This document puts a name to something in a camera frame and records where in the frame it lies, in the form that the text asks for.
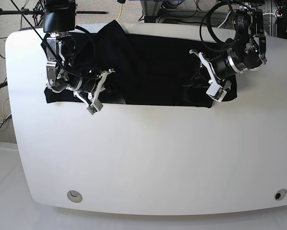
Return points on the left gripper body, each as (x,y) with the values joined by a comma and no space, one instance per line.
(218,70)

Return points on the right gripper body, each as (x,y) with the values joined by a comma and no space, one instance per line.
(87,90)

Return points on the black T-shirt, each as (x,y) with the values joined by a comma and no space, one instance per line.
(151,70)

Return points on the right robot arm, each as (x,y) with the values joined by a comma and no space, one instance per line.
(73,64)

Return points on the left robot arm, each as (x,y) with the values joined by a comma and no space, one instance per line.
(246,51)

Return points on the black tripod pole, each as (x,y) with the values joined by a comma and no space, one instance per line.
(28,12)

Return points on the left table grommet hole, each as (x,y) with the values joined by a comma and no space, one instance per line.
(74,196)

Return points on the table grommet hole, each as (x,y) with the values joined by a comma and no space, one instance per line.
(281,194)
(74,196)

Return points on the right table grommet hole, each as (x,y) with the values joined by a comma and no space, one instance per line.
(281,194)

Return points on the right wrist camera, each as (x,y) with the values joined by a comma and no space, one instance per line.
(95,107)

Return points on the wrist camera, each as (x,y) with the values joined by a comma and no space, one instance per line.
(216,92)
(95,107)

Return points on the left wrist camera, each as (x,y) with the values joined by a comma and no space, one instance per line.
(216,92)

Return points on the grey aluminium frame stand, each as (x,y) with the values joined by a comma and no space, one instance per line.
(192,11)

